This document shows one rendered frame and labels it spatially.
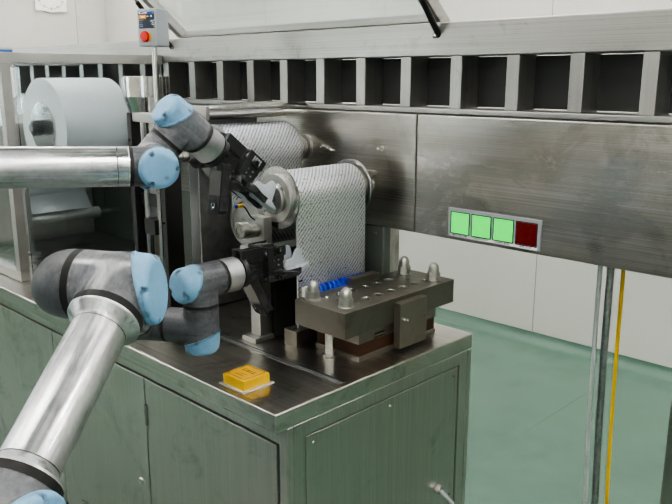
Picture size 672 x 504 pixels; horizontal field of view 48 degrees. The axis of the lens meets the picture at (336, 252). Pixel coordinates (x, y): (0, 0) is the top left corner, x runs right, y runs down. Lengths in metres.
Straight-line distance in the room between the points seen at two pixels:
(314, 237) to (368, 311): 0.24
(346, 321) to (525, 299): 3.00
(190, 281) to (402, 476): 0.70
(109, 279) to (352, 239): 0.84
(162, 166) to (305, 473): 0.67
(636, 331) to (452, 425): 2.45
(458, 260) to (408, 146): 2.91
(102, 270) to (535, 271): 3.52
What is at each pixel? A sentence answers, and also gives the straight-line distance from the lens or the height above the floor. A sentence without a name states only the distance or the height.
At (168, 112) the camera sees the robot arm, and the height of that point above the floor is 1.46.
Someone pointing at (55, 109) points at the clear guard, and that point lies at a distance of 2.54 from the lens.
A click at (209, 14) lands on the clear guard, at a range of 2.46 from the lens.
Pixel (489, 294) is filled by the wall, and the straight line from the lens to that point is 4.69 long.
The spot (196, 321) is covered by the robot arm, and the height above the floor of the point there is 1.03.
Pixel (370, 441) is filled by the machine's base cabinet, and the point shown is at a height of 0.74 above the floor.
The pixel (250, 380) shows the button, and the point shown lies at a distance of 1.57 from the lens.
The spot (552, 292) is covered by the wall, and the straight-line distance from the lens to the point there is 4.46.
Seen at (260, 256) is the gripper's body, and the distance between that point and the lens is 1.66.
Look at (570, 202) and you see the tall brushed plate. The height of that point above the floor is 1.27.
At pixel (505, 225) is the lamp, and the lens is 1.76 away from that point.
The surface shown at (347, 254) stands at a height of 1.09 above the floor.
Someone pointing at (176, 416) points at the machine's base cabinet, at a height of 0.76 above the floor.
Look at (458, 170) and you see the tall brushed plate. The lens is 1.82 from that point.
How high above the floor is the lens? 1.53
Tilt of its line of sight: 13 degrees down
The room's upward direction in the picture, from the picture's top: straight up
